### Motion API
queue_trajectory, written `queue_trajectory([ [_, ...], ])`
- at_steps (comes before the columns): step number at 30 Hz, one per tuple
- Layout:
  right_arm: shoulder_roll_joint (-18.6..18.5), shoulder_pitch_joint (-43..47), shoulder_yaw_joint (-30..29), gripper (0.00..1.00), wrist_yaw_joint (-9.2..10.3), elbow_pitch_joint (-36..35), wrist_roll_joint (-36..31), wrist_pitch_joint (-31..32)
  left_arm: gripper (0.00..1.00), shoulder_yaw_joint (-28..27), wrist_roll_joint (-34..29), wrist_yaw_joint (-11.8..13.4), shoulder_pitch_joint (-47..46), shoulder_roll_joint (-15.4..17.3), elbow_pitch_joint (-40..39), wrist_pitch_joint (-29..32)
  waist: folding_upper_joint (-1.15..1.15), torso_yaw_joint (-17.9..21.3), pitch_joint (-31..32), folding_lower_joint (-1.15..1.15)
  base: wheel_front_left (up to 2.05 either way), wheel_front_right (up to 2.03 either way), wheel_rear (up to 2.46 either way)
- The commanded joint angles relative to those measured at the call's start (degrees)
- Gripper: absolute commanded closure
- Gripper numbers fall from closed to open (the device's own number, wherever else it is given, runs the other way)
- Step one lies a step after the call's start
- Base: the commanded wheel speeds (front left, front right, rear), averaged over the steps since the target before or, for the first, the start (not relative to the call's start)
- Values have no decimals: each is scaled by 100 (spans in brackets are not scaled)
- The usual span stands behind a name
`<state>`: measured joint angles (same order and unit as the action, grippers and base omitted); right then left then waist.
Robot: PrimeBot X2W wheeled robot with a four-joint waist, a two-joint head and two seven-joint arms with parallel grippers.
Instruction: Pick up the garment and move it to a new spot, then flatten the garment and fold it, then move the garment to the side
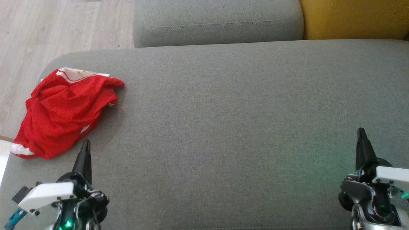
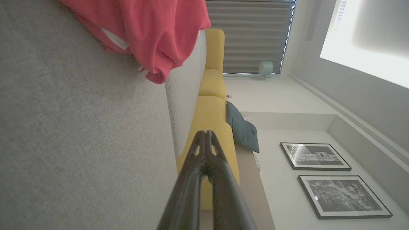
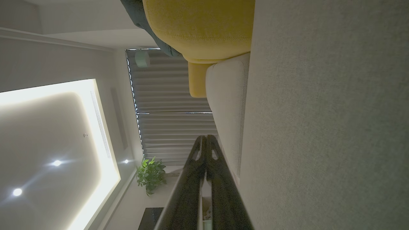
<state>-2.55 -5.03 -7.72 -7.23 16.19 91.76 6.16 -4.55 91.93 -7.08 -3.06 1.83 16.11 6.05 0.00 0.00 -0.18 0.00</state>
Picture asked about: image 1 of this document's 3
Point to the white-plated left gripper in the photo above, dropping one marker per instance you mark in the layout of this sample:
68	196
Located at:
48	195

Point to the white-plated right gripper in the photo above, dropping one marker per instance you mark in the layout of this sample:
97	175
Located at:
361	188

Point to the red shorts white stripes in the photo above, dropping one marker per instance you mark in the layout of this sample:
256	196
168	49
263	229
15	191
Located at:
48	131

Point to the yellow sofa cushion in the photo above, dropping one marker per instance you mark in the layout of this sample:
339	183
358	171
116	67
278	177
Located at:
354	19

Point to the grey sofa seat cushion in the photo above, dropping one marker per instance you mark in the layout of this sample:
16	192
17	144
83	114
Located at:
223	127

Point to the grey sofa back cushion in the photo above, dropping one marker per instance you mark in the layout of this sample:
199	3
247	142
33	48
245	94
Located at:
217	22

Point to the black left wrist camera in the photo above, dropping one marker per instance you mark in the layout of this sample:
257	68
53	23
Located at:
22	193

